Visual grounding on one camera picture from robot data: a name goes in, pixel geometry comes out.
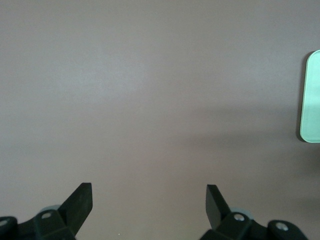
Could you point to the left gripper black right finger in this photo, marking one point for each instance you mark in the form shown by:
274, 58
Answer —
215, 212

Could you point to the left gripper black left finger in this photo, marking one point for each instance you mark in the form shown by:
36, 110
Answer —
75, 212

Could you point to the brown table cover mat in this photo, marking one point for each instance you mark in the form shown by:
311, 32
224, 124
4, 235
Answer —
125, 87

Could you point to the light green rectangular tray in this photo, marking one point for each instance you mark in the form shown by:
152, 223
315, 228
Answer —
312, 100

